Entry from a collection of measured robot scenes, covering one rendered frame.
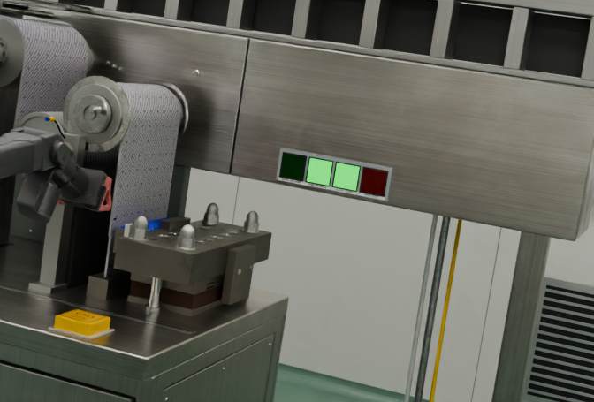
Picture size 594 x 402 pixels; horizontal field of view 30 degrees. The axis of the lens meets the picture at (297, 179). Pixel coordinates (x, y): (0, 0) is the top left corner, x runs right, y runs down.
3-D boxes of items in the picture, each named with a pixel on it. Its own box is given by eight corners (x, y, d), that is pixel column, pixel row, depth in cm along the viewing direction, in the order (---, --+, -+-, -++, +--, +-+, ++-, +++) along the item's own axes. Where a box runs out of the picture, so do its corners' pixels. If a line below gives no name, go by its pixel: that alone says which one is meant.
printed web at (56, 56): (-61, 254, 229) (-34, 10, 223) (6, 242, 251) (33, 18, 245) (102, 294, 216) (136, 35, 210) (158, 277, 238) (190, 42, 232)
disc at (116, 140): (57, 145, 217) (67, 70, 215) (59, 145, 218) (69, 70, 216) (124, 158, 212) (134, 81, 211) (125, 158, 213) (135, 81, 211)
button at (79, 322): (53, 329, 189) (55, 314, 188) (74, 322, 195) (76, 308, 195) (88, 337, 186) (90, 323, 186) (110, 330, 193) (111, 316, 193)
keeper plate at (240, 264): (220, 303, 221) (228, 249, 220) (239, 295, 231) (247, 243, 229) (232, 306, 220) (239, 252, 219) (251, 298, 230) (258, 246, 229)
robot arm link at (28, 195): (62, 138, 183) (17, 128, 185) (35, 201, 179) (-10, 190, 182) (87, 167, 194) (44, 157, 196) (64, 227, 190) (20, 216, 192)
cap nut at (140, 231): (125, 238, 210) (128, 215, 210) (134, 236, 214) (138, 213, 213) (142, 241, 209) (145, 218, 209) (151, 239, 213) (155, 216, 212)
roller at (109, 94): (64, 138, 216) (72, 79, 215) (129, 136, 240) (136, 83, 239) (116, 148, 212) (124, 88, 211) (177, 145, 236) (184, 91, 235)
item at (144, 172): (108, 236, 215) (120, 141, 213) (163, 224, 237) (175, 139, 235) (110, 236, 215) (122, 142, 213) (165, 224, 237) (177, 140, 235)
